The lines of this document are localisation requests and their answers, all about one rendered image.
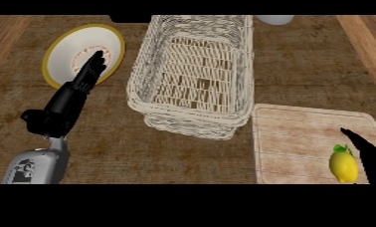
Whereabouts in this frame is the white round object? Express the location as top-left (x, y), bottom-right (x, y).
top-left (254, 15), bottom-right (297, 26)

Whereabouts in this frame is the white wicker basket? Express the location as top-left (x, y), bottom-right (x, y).
top-left (127, 15), bottom-right (256, 141)

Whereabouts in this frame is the pale wooden cutting board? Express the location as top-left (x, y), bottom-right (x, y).
top-left (251, 103), bottom-right (376, 185)

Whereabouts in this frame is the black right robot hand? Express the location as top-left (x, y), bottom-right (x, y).
top-left (340, 126), bottom-right (376, 185)

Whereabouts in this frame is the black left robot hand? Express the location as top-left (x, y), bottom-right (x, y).
top-left (20, 49), bottom-right (110, 139)

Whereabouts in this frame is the black object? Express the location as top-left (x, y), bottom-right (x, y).
top-left (108, 15), bottom-right (154, 24)

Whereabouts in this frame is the white plate with yellow rim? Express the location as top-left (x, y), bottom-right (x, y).
top-left (42, 24), bottom-right (127, 90)

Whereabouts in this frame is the yellow lemon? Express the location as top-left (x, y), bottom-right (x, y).
top-left (328, 143), bottom-right (360, 184)

